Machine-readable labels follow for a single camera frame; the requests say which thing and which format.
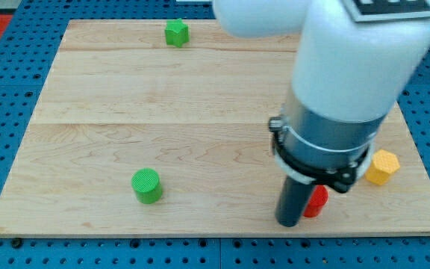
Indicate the red cylinder block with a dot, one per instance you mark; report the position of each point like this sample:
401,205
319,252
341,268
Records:
316,202

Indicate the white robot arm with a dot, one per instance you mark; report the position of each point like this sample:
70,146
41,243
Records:
353,61

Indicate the wooden board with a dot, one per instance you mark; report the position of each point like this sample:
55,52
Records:
118,99

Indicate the green cylinder block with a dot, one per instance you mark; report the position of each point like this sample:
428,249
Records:
147,186

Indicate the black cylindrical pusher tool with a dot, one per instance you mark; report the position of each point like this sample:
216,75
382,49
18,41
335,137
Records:
292,202

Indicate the green star block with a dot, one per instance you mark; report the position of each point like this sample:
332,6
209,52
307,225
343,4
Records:
176,33

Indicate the yellow hexagon block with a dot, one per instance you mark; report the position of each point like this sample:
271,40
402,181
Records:
384,164

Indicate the black white marker tag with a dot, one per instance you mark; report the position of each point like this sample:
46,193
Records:
387,10

